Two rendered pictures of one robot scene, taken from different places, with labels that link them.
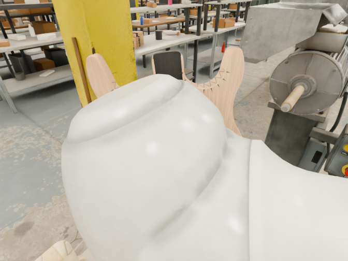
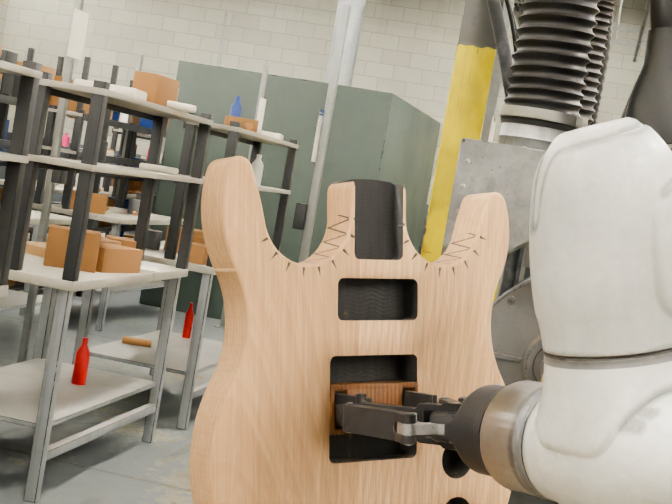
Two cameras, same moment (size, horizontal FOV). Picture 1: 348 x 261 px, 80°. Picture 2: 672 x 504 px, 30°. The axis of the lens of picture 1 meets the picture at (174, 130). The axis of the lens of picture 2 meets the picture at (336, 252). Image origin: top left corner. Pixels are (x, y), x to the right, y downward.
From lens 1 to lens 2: 0.87 m
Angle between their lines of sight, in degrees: 41
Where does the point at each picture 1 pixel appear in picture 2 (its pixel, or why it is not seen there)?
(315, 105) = not seen: hidden behind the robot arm
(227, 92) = (480, 281)
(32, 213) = not seen: outside the picture
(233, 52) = (491, 199)
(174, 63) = (382, 206)
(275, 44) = (525, 220)
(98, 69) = (247, 187)
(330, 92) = not seen: hidden behind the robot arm
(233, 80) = (491, 257)
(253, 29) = (474, 184)
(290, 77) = (526, 342)
